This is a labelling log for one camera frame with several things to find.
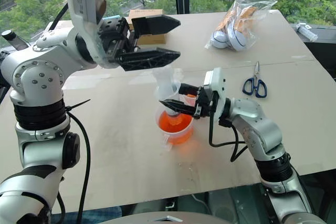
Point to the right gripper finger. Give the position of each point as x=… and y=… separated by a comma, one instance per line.
x=181, y=106
x=189, y=89

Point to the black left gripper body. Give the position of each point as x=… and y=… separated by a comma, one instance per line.
x=115, y=37

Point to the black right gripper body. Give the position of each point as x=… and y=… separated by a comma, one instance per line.
x=204, y=103

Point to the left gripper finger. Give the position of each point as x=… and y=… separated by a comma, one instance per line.
x=147, y=58
x=155, y=24

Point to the clear plastic cup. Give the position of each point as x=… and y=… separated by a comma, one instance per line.
x=166, y=83
x=189, y=99

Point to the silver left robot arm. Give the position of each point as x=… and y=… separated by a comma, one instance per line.
x=39, y=77

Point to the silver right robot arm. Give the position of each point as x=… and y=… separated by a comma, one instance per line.
x=262, y=129

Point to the cup with red liquid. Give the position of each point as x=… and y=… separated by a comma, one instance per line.
x=176, y=132

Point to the packaged clear syringe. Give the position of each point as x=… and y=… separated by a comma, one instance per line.
x=307, y=32

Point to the brown cardboard box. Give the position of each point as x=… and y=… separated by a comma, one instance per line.
x=152, y=39

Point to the white ball with dark stripe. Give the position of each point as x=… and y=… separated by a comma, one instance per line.
x=238, y=39
x=220, y=40

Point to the black zip tie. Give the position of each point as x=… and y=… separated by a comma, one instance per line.
x=77, y=104

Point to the clear plastic bag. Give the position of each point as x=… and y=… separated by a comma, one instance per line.
x=241, y=22

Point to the black knobbed device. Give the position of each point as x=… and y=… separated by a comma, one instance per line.
x=13, y=39

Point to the grey rounded robot body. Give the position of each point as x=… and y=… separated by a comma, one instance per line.
x=157, y=217

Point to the dark side table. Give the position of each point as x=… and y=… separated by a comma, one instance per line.
x=321, y=48

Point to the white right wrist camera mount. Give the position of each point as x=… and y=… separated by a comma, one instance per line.
x=216, y=82

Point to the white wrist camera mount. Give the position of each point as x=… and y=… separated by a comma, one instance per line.
x=81, y=1
x=216, y=82

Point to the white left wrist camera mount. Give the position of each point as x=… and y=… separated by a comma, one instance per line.
x=81, y=1

